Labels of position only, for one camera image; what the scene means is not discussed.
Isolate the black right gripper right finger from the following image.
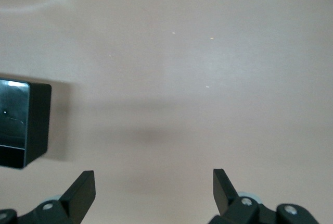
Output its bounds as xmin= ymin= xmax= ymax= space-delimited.
xmin=209 ymin=168 xmax=319 ymax=224

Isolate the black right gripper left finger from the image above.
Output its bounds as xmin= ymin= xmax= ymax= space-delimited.
xmin=0 ymin=170 xmax=96 ymax=224

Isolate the black plastic box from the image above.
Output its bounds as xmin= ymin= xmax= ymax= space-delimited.
xmin=0 ymin=78 xmax=52 ymax=169

